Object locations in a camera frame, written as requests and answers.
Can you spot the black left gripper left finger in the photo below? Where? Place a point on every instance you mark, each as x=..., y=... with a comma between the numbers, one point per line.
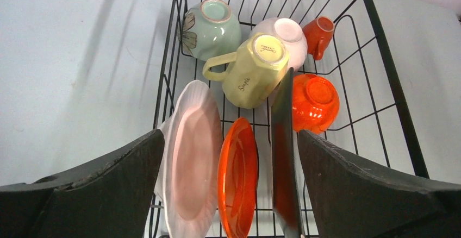
x=108, y=196

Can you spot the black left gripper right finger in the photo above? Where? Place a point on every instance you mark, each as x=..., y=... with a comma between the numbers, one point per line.
x=352, y=196

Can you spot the teal square plate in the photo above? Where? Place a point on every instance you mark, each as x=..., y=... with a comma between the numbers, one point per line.
x=285, y=198

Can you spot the white pink fluted plate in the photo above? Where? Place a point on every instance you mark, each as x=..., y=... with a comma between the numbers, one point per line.
x=188, y=171

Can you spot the orange round plate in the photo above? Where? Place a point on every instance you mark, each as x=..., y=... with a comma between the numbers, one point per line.
x=237, y=179

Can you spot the yellow ceramic mug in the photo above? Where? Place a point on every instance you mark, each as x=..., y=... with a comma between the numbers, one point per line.
x=252, y=72

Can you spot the orange glossy bowl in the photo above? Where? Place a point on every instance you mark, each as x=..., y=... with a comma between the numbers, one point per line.
x=315, y=103

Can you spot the small orange ceramic cup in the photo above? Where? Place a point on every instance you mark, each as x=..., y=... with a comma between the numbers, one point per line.
x=318, y=33

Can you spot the white ceramic bowl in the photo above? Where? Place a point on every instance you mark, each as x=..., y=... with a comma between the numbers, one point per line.
x=290, y=33

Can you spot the green floral ceramic bowl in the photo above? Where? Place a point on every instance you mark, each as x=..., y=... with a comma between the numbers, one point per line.
x=210, y=29

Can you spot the black wire dish rack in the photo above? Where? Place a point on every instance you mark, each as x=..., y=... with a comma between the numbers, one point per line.
x=374, y=120

